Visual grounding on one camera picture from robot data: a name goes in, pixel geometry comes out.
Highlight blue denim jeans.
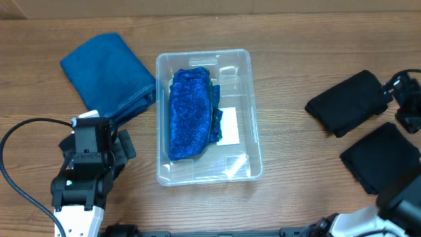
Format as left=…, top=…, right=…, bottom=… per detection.
left=60, top=32, right=156, bottom=126

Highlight sparkly blue cloth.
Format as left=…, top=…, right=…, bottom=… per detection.
left=168, top=66, right=223, bottom=161

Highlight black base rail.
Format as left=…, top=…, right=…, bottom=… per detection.
left=101, top=223, right=316, bottom=237

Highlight white paper label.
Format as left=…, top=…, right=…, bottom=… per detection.
left=216, top=107, right=240, bottom=146

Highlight black cloth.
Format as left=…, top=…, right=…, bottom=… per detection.
left=340, top=122, right=420, bottom=195
left=305, top=70, right=393, bottom=138

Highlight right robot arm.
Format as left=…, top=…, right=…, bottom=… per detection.
left=299, top=69, right=420, bottom=236

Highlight clear plastic container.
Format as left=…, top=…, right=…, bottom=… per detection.
left=156, top=49, right=263, bottom=186

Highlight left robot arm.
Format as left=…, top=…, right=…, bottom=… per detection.
left=51, top=117, right=136, bottom=236

